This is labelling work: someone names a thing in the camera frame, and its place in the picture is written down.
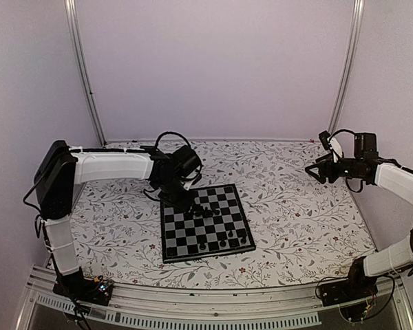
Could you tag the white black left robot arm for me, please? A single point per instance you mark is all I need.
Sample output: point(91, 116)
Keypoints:
point(65, 167)

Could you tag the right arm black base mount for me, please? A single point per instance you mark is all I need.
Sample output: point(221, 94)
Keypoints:
point(355, 286)

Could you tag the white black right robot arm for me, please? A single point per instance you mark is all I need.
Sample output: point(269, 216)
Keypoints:
point(388, 206)

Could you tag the front aluminium frame rail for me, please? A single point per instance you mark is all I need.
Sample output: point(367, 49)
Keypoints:
point(142, 307)

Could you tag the black and grey chessboard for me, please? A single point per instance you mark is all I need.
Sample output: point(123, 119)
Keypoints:
point(182, 230)

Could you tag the left rear aluminium frame post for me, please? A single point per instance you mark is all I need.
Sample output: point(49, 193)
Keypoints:
point(72, 21)

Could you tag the aluminium frame post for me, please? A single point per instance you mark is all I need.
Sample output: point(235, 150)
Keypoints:
point(353, 39)
point(72, 21)

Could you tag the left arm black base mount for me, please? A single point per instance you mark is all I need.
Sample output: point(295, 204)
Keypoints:
point(76, 287)

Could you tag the black chess piece cluster piece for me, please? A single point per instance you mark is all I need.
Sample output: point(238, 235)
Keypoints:
point(202, 212)

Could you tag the right rear aluminium frame post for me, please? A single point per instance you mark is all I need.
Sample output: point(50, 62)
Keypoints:
point(353, 39)

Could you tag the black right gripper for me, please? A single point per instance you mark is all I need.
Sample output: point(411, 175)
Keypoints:
point(328, 163)

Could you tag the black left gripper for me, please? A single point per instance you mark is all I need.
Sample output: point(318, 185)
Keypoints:
point(183, 206)

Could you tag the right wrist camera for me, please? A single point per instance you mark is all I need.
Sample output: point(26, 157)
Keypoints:
point(331, 144)

